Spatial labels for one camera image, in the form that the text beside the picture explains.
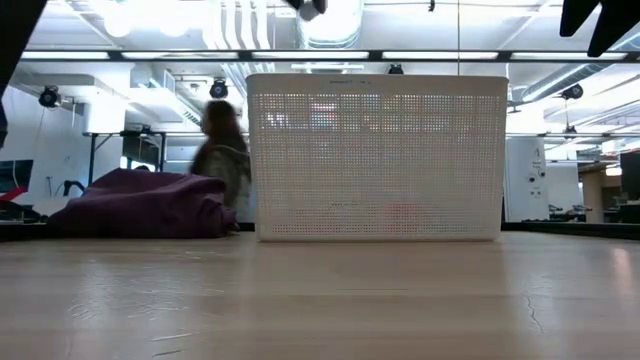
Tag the white cabinet with sockets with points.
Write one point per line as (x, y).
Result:
(525, 180)

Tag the black-legged background table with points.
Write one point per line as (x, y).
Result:
(92, 155)

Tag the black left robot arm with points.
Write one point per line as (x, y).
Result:
(12, 30)

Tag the purple folded cloth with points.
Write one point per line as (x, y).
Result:
(145, 205)

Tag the white perforated plastic basket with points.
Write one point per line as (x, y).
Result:
(375, 160)

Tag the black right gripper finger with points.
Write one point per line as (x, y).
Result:
(620, 20)
(577, 12)

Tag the black round hanging reel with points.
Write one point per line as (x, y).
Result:
(573, 92)
(395, 69)
(50, 96)
(218, 89)

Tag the person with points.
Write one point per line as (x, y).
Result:
(222, 150)

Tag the black computer monitor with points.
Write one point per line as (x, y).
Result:
(631, 175)
(15, 175)

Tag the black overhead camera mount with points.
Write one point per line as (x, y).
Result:
(320, 6)

